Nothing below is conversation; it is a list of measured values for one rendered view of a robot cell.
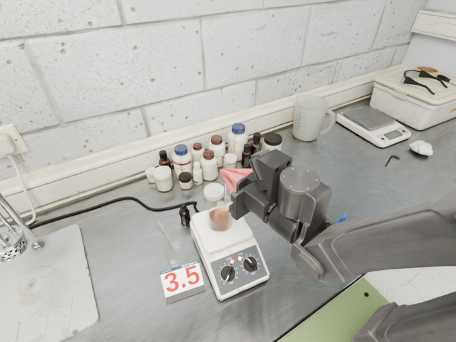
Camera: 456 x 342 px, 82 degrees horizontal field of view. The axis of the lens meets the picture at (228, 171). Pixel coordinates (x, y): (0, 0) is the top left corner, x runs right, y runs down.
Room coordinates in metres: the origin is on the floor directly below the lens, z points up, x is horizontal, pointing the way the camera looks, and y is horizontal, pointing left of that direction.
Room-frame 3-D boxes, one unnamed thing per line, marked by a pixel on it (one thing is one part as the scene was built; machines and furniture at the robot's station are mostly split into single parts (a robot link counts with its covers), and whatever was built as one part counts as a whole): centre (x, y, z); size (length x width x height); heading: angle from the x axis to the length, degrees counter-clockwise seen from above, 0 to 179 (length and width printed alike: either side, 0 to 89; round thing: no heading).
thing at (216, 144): (0.76, 0.04, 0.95); 0.06 x 0.06 x 0.11
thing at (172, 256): (0.37, 0.13, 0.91); 0.06 x 0.06 x 0.02
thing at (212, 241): (0.40, 0.02, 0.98); 0.12 x 0.12 x 0.01; 24
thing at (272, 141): (0.82, -0.17, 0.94); 0.07 x 0.07 x 0.07
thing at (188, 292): (0.29, 0.10, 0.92); 0.09 x 0.06 x 0.04; 110
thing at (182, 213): (0.48, 0.12, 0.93); 0.03 x 0.03 x 0.07
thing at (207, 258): (0.38, 0.01, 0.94); 0.22 x 0.13 x 0.08; 24
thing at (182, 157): (0.69, 0.15, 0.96); 0.06 x 0.06 x 0.11
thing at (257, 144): (0.78, -0.10, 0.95); 0.04 x 0.04 x 0.11
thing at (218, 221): (0.40, 0.02, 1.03); 0.07 x 0.06 x 0.08; 39
